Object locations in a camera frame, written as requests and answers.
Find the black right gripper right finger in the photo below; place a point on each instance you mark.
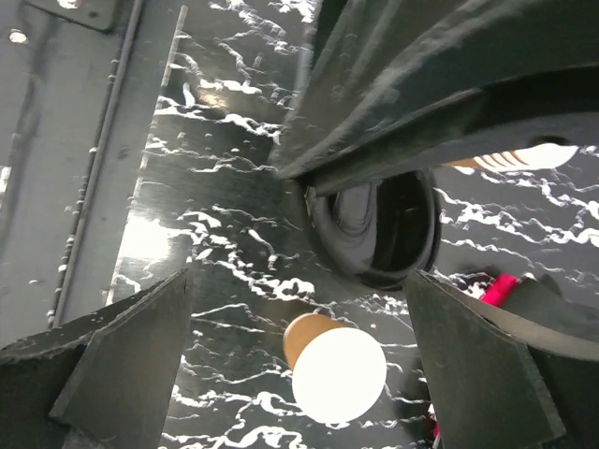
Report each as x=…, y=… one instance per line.
x=491, y=389

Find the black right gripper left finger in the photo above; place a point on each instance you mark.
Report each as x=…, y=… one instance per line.
x=101, y=381

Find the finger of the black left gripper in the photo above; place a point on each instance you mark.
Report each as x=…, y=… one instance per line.
x=392, y=86

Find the single black cup lid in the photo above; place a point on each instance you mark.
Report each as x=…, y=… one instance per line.
x=373, y=234

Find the single paper cup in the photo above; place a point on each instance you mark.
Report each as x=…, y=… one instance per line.
x=338, y=371

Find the stack of paper cups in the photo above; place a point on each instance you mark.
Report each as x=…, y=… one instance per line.
x=539, y=157

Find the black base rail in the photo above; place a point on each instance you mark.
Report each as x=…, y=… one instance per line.
x=76, y=110

